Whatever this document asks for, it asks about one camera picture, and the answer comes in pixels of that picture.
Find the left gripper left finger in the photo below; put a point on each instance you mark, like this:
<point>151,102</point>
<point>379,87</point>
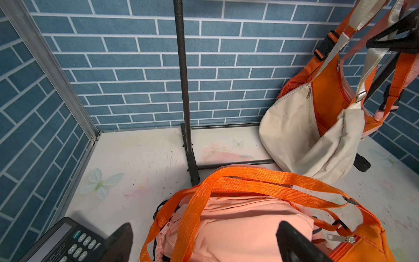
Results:
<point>116,248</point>

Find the beige sling bag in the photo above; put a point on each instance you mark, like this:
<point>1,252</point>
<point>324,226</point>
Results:
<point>326,159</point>

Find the orange sling bag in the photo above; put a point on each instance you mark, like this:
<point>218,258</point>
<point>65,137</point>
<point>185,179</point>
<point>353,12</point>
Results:
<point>318,101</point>
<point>353,232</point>

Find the black calculator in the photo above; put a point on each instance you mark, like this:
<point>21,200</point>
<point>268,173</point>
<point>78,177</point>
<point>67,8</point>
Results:
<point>66,241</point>

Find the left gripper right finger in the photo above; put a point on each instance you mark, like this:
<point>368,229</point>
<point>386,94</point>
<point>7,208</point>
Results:
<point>294,247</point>

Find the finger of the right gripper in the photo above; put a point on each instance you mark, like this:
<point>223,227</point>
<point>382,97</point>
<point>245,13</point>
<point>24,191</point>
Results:
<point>402,37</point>

